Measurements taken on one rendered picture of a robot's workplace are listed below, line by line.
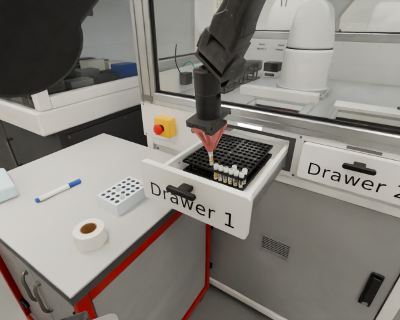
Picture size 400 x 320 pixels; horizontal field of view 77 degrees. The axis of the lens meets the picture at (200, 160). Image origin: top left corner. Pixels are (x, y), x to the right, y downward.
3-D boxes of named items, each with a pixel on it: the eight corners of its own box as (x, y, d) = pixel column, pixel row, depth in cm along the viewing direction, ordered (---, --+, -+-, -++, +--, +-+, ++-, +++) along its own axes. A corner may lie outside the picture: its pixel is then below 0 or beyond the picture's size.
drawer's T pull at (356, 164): (375, 176, 61) (377, 171, 61) (341, 168, 65) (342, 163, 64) (375, 170, 64) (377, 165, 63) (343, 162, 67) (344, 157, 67)
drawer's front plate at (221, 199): (245, 240, 54) (250, 199, 49) (144, 196, 68) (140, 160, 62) (248, 235, 55) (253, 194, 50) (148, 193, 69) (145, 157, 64)
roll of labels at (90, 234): (82, 230, 64) (78, 218, 63) (110, 229, 65) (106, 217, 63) (72, 253, 58) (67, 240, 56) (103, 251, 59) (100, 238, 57)
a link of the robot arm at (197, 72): (186, 65, 52) (207, 69, 48) (208, 57, 56) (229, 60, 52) (189, 98, 56) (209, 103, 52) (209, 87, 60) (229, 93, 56)
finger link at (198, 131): (230, 145, 65) (230, 112, 60) (216, 160, 61) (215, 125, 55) (208, 139, 69) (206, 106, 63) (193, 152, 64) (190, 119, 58)
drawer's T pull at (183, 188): (193, 202, 52) (193, 197, 52) (165, 191, 56) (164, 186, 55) (202, 193, 55) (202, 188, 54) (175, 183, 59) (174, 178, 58)
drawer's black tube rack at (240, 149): (240, 200, 63) (242, 179, 60) (183, 180, 71) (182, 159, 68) (270, 164, 79) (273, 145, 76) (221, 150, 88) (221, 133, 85)
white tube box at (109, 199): (118, 216, 69) (116, 206, 67) (98, 206, 73) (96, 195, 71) (150, 193, 78) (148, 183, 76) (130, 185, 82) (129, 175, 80)
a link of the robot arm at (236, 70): (202, 28, 46) (234, 60, 45) (239, 18, 52) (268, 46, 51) (183, 77, 56) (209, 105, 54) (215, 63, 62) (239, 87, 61)
